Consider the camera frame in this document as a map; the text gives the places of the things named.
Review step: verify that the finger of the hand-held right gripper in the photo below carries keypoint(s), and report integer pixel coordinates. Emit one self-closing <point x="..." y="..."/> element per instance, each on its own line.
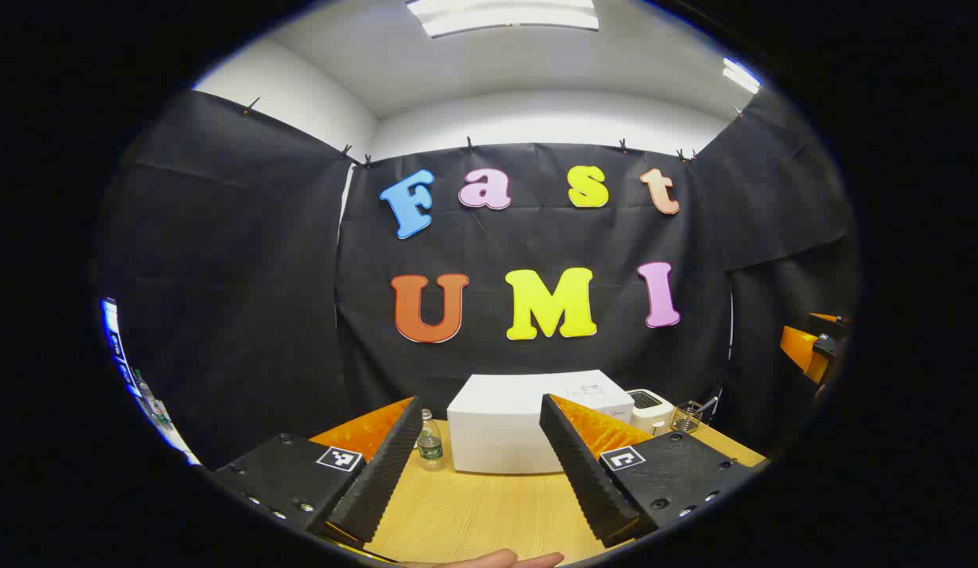
<point x="800" y="351"/>

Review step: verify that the clear plastic water bottle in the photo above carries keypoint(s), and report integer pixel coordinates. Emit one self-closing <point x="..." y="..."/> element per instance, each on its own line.
<point x="430" y="447"/>

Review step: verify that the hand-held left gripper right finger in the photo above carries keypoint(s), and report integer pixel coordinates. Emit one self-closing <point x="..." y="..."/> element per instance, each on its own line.
<point x="584" y="473"/>

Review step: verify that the cluttered side shelf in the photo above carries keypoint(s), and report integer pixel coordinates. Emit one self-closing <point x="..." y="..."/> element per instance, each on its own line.
<point x="142" y="386"/>

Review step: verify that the long ceiling light panel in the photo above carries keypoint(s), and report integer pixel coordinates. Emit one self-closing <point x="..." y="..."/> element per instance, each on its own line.
<point x="505" y="16"/>

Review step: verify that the white microwave oven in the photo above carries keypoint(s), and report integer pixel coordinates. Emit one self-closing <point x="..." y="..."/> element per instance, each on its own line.
<point x="497" y="426"/>

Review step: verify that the white toaster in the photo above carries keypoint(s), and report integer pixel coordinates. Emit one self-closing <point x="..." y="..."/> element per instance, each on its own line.
<point x="651" y="410"/>

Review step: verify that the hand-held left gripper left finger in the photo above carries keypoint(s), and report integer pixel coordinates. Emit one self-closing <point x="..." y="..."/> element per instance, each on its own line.
<point x="378" y="481"/>

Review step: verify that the black backdrop cloth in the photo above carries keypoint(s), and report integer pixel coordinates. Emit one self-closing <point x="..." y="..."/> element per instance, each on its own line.
<point x="244" y="276"/>

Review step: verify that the small ceiling light panel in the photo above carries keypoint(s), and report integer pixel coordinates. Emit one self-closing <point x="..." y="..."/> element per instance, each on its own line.
<point x="741" y="75"/>

